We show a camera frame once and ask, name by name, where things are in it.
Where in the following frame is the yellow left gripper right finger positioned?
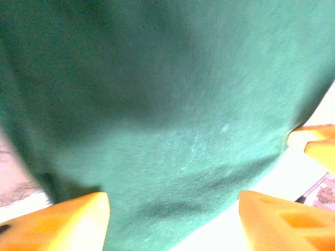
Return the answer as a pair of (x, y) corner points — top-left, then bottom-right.
(239, 190), (335, 251)

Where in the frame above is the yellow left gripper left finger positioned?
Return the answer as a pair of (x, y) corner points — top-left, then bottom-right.
(0, 192), (110, 251)

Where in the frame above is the dark green t-shirt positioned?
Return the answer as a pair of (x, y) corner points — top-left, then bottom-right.
(0, 0), (335, 251)

